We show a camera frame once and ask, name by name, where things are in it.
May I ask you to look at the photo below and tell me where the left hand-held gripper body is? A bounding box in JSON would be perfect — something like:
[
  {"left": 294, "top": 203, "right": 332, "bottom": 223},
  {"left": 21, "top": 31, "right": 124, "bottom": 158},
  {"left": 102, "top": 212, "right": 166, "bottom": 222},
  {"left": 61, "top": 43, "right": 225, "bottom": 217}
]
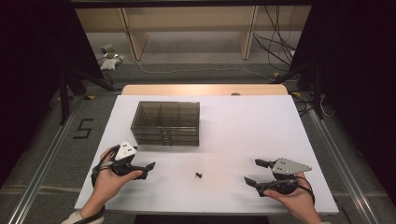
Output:
[{"left": 110, "top": 140, "right": 140, "bottom": 177}]

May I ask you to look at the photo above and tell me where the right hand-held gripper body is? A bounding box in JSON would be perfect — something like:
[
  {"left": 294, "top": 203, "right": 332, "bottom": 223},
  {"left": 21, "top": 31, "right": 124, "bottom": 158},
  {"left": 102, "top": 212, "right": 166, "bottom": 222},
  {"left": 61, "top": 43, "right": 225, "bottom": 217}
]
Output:
[{"left": 262, "top": 157, "right": 313, "bottom": 196}]

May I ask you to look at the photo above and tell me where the smoky transparent drawer box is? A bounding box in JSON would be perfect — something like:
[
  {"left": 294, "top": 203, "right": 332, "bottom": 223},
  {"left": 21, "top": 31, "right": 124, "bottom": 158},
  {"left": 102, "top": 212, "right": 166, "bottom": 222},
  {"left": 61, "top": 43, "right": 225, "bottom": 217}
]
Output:
[{"left": 130, "top": 100, "right": 201, "bottom": 147}]

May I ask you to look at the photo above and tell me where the person's right hand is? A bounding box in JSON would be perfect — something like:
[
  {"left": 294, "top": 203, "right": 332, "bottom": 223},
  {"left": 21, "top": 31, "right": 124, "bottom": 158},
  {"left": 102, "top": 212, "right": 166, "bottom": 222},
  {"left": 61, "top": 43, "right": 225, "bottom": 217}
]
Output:
[{"left": 263, "top": 172, "right": 323, "bottom": 222}]

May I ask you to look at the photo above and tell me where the person's left hand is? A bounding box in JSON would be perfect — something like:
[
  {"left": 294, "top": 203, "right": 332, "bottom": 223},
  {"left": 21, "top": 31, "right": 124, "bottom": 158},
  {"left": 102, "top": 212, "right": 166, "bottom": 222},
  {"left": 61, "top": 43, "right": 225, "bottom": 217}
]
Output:
[{"left": 90, "top": 147, "right": 144, "bottom": 209}]

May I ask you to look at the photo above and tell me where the white table board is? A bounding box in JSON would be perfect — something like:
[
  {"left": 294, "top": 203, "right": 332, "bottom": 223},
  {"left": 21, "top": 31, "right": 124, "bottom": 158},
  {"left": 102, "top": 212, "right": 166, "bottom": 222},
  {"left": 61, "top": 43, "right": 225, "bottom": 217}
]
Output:
[{"left": 74, "top": 94, "right": 340, "bottom": 217}]

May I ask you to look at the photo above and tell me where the wooden table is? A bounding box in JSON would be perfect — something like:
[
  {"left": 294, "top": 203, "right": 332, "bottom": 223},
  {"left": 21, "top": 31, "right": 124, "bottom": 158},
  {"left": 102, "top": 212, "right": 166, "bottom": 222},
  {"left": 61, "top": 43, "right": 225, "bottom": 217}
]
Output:
[{"left": 120, "top": 83, "right": 290, "bottom": 97}]

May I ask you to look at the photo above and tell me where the black metal stand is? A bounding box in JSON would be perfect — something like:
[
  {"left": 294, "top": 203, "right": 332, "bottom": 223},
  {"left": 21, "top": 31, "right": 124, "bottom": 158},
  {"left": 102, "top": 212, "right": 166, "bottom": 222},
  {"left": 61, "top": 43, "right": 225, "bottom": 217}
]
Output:
[
  {"left": 58, "top": 65, "right": 123, "bottom": 126},
  {"left": 270, "top": 58, "right": 325, "bottom": 121}
]

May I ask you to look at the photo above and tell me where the white crumpled bag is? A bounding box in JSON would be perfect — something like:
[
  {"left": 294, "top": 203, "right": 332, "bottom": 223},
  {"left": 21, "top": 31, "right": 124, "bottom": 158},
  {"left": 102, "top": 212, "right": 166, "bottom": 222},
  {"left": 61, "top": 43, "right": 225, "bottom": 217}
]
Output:
[{"left": 98, "top": 52, "right": 125, "bottom": 71}]

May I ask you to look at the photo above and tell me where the black curtain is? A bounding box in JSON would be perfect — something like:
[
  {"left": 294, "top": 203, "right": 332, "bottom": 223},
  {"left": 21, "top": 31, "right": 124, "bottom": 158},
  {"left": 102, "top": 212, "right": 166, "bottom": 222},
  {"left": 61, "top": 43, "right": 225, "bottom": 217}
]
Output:
[
  {"left": 0, "top": 0, "right": 105, "bottom": 188},
  {"left": 289, "top": 0, "right": 396, "bottom": 197}
]

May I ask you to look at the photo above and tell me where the light wooden shelf unit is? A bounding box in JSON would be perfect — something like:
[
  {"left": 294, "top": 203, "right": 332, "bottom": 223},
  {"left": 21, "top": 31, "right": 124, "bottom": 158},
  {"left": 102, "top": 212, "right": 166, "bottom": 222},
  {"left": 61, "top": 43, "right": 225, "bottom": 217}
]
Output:
[{"left": 74, "top": 5, "right": 313, "bottom": 62}]

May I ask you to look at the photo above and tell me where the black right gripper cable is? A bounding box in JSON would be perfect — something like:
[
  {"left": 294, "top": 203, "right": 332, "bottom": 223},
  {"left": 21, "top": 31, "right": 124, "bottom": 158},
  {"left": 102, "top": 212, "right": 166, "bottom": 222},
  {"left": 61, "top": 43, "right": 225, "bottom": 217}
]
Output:
[{"left": 292, "top": 175, "right": 317, "bottom": 206}]

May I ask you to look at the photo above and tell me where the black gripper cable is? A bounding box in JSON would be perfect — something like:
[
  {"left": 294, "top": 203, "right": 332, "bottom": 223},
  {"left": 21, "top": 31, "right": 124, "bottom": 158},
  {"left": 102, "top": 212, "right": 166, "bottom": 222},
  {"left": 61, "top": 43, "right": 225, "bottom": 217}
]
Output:
[
  {"left": 73, "top": 145, "right": 121, "bottom": 224},
  {"left": 292, "top": 175, "right": 317, "bottom": 206}
]

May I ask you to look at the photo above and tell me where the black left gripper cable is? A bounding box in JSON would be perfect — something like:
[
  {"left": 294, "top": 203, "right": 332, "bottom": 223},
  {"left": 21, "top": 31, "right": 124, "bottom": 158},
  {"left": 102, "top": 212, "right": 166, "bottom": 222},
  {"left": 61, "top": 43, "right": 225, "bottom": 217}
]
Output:
[{"left": 73, "top": 145, "right": 121, "bottom": 224}]

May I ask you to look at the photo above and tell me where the aluminium floor rail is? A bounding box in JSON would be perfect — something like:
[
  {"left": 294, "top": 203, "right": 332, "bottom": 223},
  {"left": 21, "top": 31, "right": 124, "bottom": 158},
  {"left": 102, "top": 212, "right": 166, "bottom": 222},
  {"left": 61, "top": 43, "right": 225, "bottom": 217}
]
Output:
[
  {"left": 7, "top": 95, "right": 86, "bottom": 224},
  {"left": 306, "top": 107, "right": 380, "bottom": 224}
]

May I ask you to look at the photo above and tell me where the thin white cable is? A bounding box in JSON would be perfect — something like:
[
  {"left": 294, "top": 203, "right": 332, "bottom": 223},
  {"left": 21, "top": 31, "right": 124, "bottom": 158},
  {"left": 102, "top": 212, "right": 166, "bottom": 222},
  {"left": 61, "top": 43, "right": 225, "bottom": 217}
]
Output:
[{"left": 319, "top": 93, "right": 336, "bottom": 119}]

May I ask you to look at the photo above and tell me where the white floor cable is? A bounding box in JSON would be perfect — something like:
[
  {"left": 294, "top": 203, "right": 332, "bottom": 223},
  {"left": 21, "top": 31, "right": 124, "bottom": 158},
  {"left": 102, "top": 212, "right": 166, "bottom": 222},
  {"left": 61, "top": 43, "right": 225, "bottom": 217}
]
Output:
[{"left": 134, "top": 59, "right": 276, "bottom": 82}]

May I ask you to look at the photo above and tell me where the bundle of black cables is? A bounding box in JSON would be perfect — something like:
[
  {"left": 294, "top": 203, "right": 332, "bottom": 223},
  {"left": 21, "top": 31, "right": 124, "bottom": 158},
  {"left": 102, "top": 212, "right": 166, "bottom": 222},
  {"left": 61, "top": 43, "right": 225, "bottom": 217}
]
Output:
[{"left": 251, "top": 5, "right": 301, "bottom": 73}]

